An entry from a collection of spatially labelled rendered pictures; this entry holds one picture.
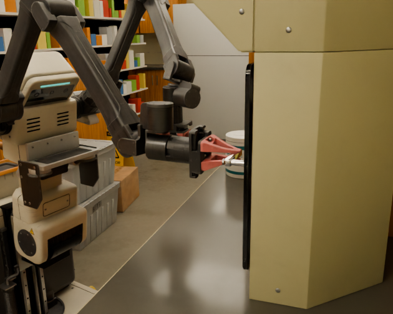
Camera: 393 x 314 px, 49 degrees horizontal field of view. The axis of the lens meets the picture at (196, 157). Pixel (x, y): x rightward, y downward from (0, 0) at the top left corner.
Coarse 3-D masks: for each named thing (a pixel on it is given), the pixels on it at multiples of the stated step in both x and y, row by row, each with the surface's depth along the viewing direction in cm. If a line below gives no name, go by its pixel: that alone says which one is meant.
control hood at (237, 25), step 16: (192, 0) 73; (208, 0) 72; (224, 0) 71; (240, 0) 71; (208, 16) 73; (224, 16) 72; (240, 16) 71; (224, 32) 73; (240, 32) 72; (240, 48) 73
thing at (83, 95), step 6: (84, 90) 167; (72, 96) 166; (78, 96) 168; (84, 96) 164; (84, 102) 164; (90, 102) 164; (84, 108) 166; (90, 108) 166; (96, 108) 167; (84, 114) 165; (90, 114) 169
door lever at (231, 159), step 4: (240, 148) 91; (240, 152) 90; (228, 156) 85; (232, 156) 85; (236, 156) 87; (224, 160) 84; (228, 160) 84; (232, 160) 84; (236, 160) 84; (240, 160) 84; (224, 164) 84; (228, 164) 84; (232, 164) 84; (236, 164) 84; (240, 164) 83
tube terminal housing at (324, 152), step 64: (256, 0) 70; (320, 0) 67; (384, 0) 72; (256, 64) 73; (320, 64) 69; (384, 64) 75; (256, 128) 75; (320, 128) 72; (384, 128) 79; (256, 192) 79; (320, 192) 76; (384, 192) 83; (256, 256) 82; (320, 256) 80; (384, 256) 88
